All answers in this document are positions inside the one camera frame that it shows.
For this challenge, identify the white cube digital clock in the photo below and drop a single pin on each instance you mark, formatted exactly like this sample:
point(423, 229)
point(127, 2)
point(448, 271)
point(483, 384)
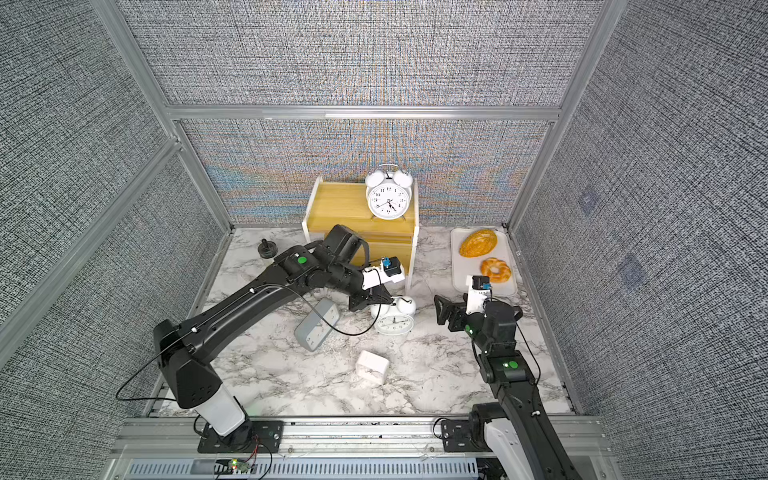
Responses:
point(372, 367)

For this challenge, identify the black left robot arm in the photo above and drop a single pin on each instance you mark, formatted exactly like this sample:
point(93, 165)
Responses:
point(185, 352)

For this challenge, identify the glazed ring pastry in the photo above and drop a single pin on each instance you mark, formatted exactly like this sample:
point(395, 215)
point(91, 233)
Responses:
point(496, 270)

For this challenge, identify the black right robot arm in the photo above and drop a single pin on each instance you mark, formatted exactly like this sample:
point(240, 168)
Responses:
point(515, 427)

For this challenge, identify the white cutting board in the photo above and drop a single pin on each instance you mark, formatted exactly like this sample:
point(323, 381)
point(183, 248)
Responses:
point(464, 267)

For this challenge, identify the glass jar black lid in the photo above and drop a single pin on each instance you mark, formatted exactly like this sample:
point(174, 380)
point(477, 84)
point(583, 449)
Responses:
point(267, 250)

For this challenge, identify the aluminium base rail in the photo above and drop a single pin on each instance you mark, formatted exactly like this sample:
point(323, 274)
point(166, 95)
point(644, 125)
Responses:
point(377, 447)

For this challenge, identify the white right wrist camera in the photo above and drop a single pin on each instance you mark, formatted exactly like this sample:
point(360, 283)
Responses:
point(478, 294)

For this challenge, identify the white twin-bell alarm clock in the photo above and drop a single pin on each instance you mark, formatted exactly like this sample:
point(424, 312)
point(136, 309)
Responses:
point(389, 191)

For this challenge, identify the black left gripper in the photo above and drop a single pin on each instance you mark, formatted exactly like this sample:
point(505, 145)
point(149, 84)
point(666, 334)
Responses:
point(370, 297)

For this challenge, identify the grey rectangular digital clock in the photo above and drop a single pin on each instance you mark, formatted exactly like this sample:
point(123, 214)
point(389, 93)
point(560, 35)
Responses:
point(317, 325)

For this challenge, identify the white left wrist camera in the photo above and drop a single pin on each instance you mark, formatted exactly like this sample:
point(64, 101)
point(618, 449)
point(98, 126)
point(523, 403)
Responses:
point(389, 270)

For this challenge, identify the yellow wooden two-tier shelf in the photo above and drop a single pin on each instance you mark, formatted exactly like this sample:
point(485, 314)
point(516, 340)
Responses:
point(333, 203)

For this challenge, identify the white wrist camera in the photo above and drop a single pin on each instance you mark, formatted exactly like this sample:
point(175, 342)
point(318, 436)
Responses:
point(389, 270)
point(478, 294)

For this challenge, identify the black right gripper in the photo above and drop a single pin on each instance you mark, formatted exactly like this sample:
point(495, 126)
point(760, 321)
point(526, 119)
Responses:
point(451, 309)

